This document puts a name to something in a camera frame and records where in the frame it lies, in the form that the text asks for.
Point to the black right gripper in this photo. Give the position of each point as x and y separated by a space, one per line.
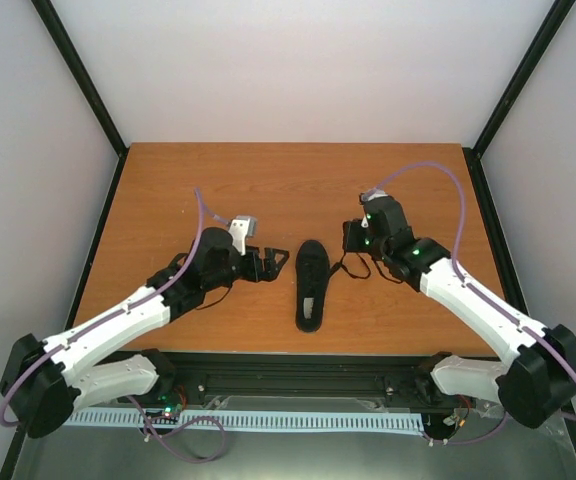
351 241

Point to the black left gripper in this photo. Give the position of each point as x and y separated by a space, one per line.
270 272

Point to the black canvas sneaker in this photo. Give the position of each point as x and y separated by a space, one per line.
312 271

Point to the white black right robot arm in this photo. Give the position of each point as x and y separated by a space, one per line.
534 374

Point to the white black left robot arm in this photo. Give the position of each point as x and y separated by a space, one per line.
46 381

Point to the green lit controller board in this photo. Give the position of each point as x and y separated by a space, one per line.
168 414

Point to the right small wiring board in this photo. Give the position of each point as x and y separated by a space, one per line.
457 419

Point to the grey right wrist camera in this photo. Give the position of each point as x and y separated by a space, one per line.
370 195

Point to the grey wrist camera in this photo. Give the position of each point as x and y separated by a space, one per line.
370 195
241 228

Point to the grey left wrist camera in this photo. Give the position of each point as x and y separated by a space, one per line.
241 228

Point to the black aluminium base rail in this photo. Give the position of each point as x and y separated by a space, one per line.
396 381

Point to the light blue slotted cable duct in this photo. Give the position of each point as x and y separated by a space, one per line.
259 421

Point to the black right frame post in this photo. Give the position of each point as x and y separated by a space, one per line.
537 48

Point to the black frame post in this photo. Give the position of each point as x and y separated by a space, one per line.
537 48
57 31

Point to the black left frame post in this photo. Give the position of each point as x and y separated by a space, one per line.
57 31

